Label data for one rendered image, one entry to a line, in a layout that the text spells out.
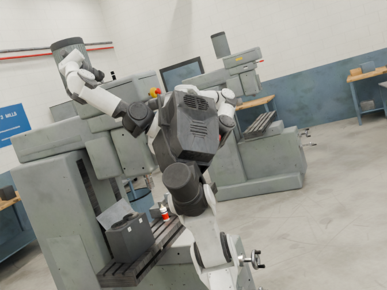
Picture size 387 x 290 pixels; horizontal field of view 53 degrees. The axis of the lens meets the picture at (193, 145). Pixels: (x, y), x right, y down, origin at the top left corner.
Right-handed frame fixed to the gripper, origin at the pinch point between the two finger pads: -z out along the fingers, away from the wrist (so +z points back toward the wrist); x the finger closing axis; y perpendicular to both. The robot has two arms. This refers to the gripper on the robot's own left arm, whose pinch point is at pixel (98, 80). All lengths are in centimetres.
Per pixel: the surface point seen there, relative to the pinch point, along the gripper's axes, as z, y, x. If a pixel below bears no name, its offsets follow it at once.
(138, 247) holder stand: -27, -89, 1
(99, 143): -26.1, -24.7, -18.8
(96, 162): -32, -34, -26
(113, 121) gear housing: -18.8, -16.6, -3.8
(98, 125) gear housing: -20.2, -15.8, -14.5
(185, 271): -62, -104, 12
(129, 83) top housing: -6.9, -3.7, 15.5
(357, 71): -565, 215, 197
